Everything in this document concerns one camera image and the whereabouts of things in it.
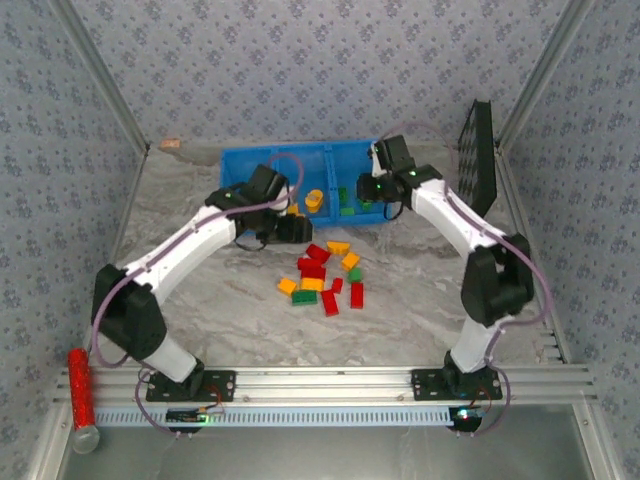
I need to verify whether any red glitter cylinder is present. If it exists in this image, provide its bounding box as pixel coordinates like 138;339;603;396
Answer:
67;348;101;455

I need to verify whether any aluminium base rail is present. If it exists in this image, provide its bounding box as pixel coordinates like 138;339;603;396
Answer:
54;365;599;404

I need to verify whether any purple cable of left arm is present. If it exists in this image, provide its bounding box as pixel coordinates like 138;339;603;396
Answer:
91;152;305;440

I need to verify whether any aluminium side rail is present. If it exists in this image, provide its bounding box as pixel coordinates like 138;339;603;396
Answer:
494;142;572;367
82;144;151;371

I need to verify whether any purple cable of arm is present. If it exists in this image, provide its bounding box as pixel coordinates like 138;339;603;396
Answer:
382;122;554;439
91;152;305;440

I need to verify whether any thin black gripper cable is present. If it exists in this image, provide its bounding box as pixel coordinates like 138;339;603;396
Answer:
381;197;407;222
233;233;267;253

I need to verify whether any black grid panel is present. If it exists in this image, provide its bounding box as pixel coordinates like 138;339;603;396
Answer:
455;98;498;216

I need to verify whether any blue three-compartment plastic bin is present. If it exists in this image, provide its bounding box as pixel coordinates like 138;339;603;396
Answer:
219;138;390;232

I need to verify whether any small circuit board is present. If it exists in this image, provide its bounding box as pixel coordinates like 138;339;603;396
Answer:
448;406;484;432
167;408;209;424

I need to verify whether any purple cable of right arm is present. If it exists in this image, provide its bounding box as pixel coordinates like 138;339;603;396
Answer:
382;122;554;439

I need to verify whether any aluminium frame post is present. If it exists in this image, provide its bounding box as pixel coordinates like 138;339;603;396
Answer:
498;0;597;147
52;0;151;151

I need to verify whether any pale blue slotted cable duct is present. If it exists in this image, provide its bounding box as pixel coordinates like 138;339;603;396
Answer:
94;405;457;428

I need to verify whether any yellow round arch lego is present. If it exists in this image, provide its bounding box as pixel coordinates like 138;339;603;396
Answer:
303;188;326;215

